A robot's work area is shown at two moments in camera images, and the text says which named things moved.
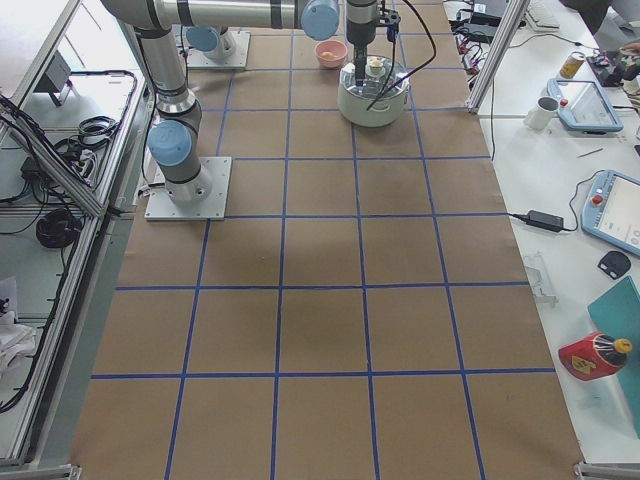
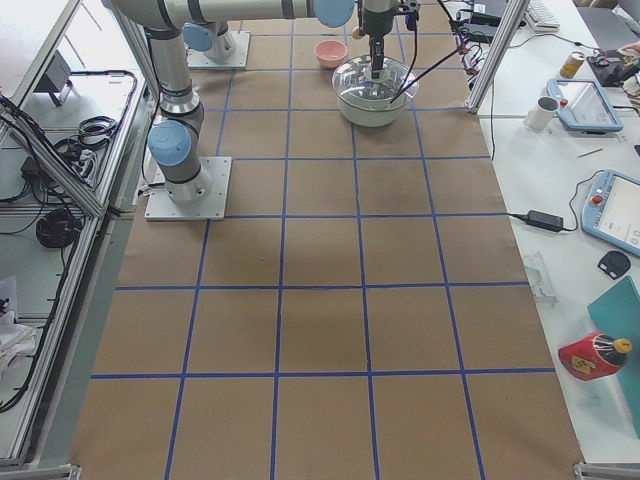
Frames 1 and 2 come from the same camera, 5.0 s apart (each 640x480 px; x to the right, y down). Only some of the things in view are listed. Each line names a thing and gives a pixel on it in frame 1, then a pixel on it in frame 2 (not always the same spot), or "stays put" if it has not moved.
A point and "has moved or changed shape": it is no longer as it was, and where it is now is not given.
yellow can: [572, 65] stays put
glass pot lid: [376, 71] has moved or changed shape
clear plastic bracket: [540, 279] stays put
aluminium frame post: [516, 15] stays put
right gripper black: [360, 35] to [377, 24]
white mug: [540, 116] stays put
